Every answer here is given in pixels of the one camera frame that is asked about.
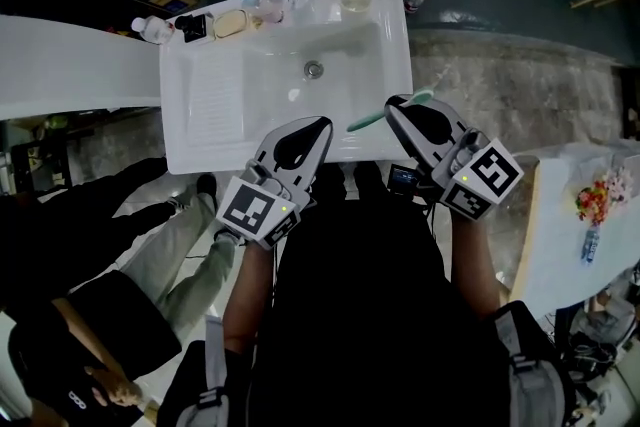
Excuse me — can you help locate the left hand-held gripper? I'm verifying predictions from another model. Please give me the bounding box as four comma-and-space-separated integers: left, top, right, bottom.
215, 116, 334, 250

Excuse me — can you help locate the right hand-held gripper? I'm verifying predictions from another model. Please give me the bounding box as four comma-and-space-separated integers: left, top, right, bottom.
383, 94, 525, 221

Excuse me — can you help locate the green toothbrush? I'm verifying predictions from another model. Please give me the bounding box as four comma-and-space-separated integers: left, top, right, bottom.
346, 64, 452, 133

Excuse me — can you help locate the person's right forearm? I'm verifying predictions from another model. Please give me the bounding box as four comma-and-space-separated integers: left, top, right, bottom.
449, 209, 502, 321

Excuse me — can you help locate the person's left forearm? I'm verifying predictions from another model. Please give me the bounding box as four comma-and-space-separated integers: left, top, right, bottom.
222, 234, 277, 356

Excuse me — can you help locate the small black screen device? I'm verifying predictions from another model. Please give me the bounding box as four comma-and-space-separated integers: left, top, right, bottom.
387, 163, 420, 199

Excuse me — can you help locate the white sink basin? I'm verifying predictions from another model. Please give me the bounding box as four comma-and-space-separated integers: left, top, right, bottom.
158, 0, 414, 176

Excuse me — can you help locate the soap dish with yellow soap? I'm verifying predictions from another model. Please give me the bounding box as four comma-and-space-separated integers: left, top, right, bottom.
212, 8, 251, 41

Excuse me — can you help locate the white covered wooden table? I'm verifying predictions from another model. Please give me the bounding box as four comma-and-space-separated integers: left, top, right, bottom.
509, 139, 640, 316

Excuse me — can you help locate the small black box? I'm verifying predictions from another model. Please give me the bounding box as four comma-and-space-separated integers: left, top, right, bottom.
173, 12, 209, 44

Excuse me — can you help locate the person's black clothing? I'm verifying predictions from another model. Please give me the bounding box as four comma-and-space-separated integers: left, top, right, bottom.
169, 162, 576, 427

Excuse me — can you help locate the colourful flower bouquet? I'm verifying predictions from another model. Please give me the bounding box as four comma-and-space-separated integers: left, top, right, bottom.
574, 167, 637, 227

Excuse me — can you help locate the clear bottle white cap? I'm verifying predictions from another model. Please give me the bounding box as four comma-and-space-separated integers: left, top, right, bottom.
130, 14, 177, 46

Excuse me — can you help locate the blue water bottle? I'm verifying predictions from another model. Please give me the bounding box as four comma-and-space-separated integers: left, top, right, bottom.
579, 224, 602, 267

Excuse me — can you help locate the black bag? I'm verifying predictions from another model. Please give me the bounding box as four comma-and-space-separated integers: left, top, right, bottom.
563, 328, 622, 382

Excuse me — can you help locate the grey shoulder strap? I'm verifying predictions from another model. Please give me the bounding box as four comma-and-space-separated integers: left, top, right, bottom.
493, 303, 567, 427
174, 314, 232, 427

